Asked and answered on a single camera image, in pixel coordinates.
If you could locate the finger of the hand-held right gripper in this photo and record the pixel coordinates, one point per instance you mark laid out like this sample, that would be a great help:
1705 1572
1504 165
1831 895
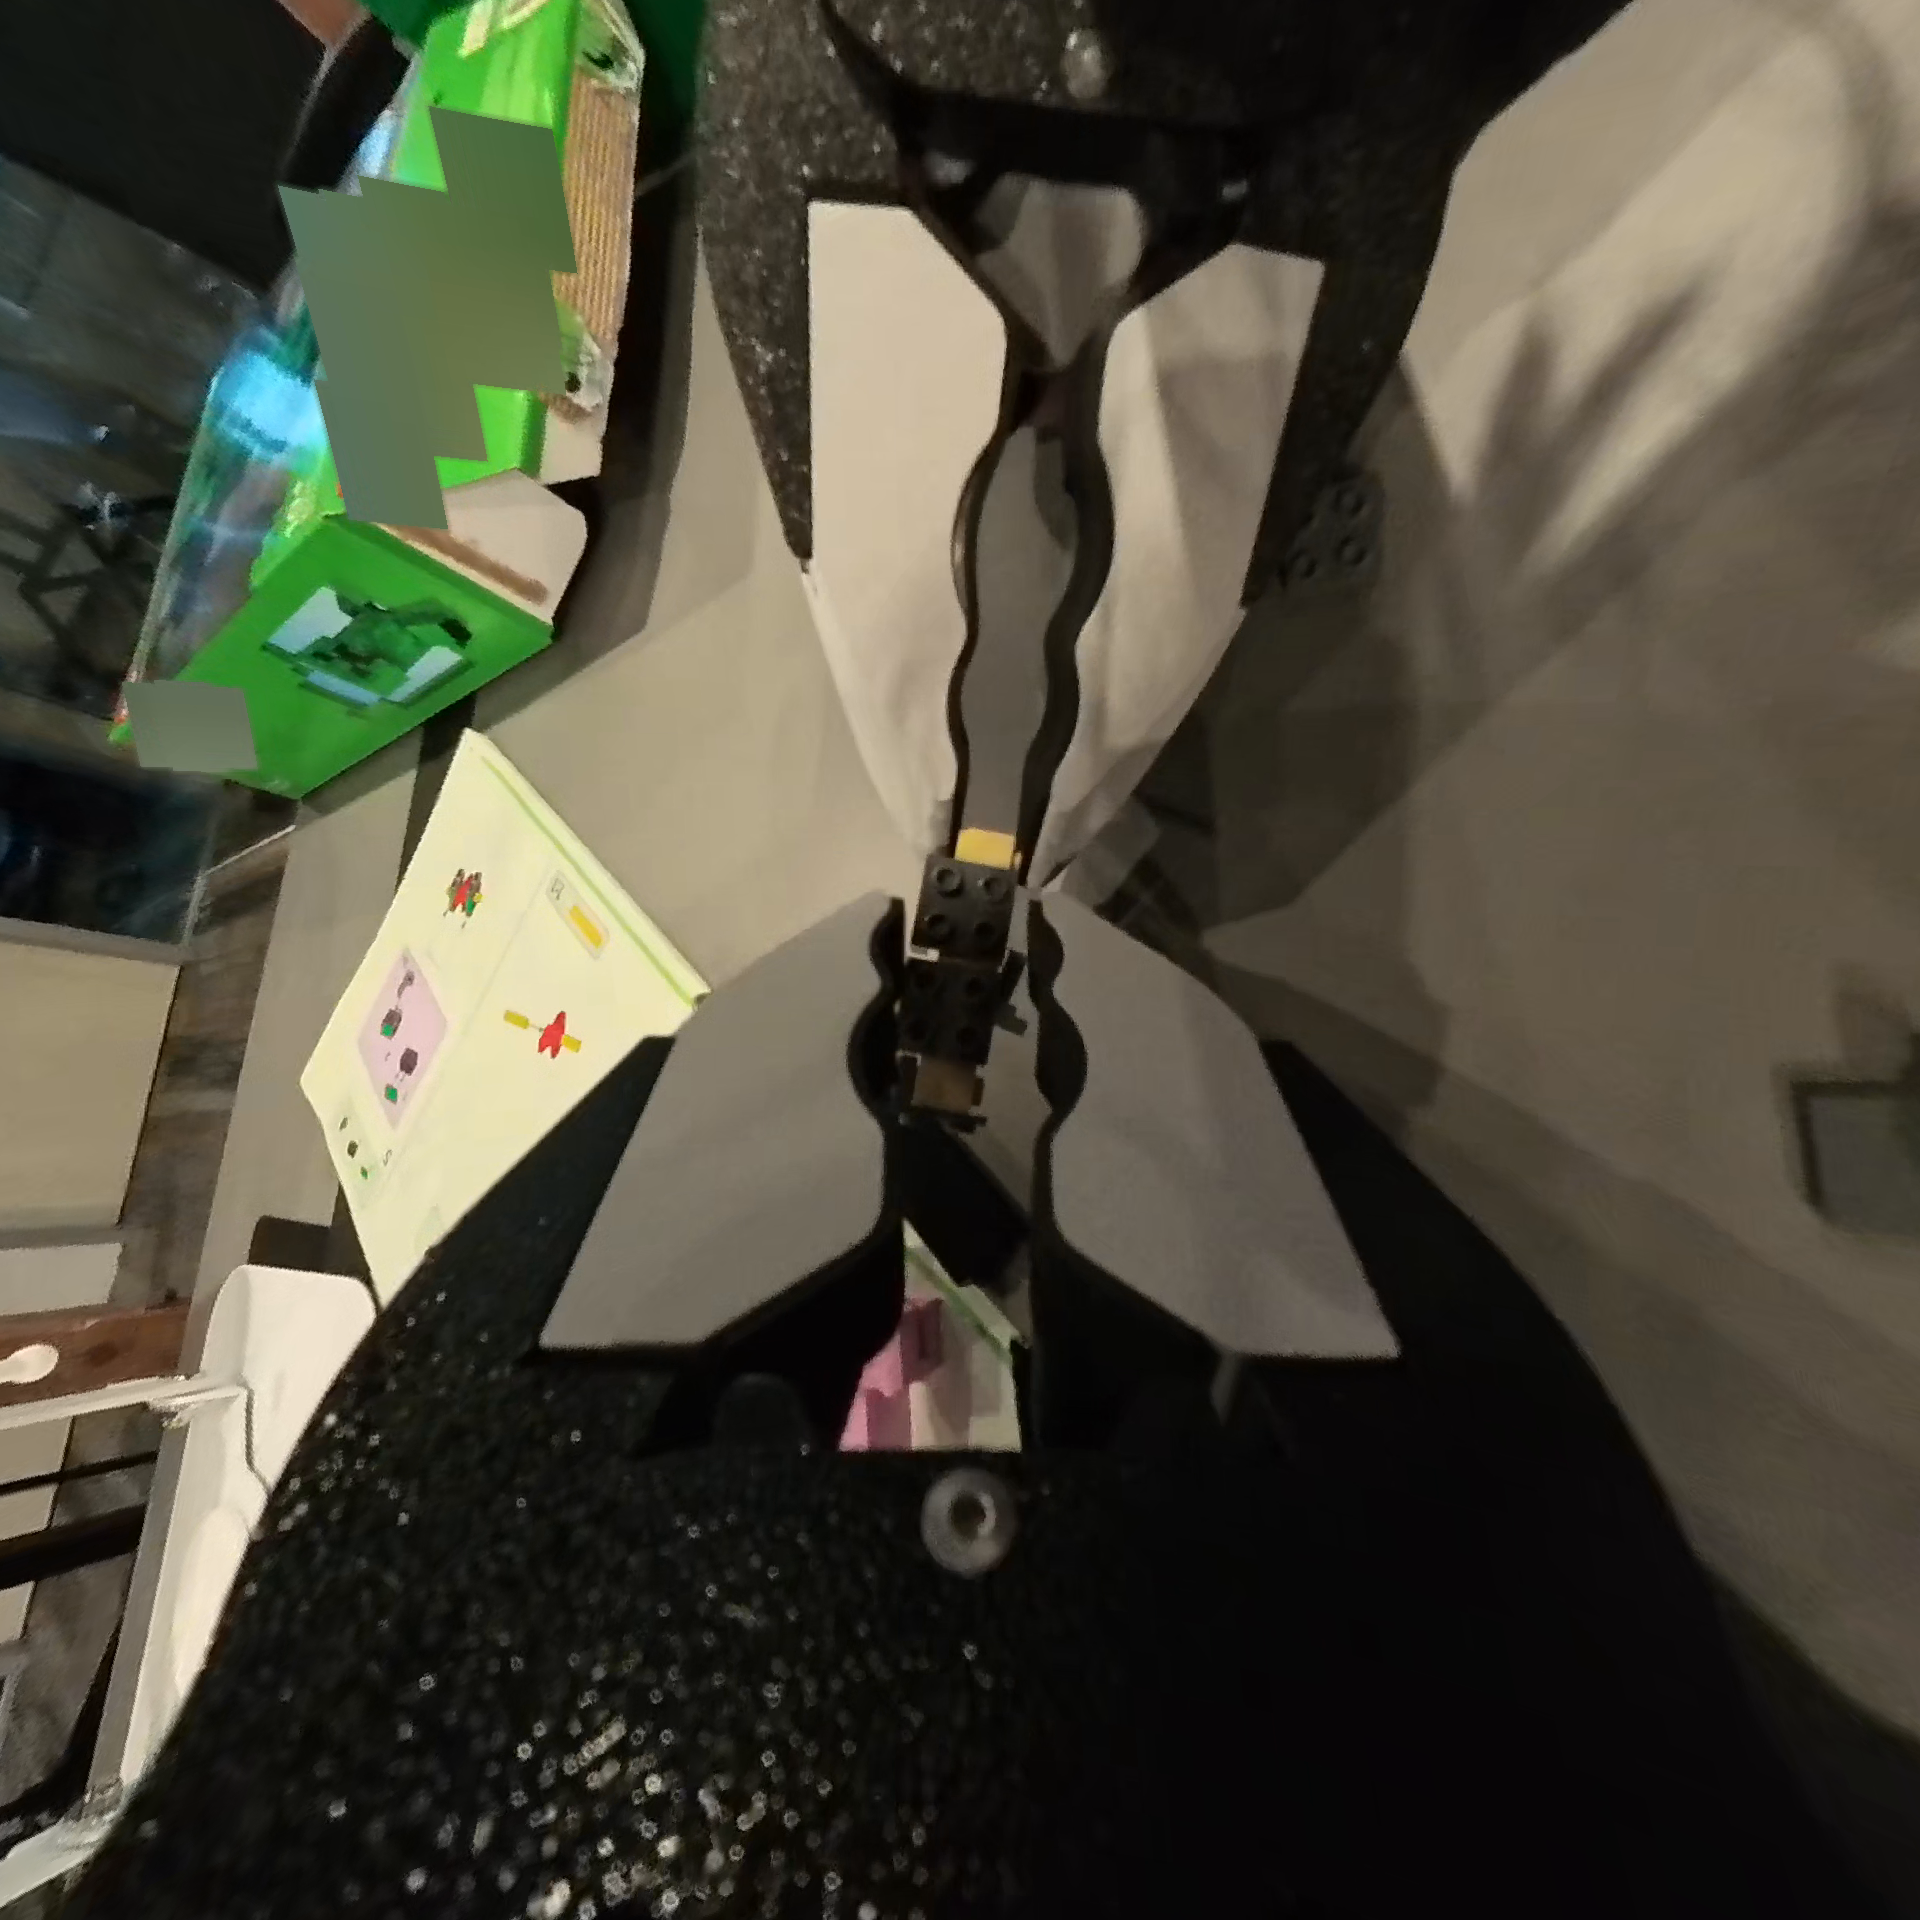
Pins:
1201 452
884 452

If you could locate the brown wooden shelf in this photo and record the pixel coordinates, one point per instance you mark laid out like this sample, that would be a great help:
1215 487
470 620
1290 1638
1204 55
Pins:
105 1350

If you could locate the dark and yellow toy brick assembly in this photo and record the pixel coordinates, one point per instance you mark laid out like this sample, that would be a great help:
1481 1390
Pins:
961 916

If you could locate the green toy box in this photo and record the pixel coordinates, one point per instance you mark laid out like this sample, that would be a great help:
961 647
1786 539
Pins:
495 675

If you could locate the dark grey flat plate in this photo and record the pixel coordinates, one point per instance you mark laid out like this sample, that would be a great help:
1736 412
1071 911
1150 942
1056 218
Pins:
1867 1141

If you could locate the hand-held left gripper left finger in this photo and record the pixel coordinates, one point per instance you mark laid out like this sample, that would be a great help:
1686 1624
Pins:
720 1172

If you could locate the black toy brick plate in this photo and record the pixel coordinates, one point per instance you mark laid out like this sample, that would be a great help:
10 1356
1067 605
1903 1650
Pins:
1334 533

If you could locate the instruction booklet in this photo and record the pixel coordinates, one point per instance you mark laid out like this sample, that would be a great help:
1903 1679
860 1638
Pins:
495 931

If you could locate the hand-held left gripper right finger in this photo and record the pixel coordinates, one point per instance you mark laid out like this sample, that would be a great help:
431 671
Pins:
1201 1186

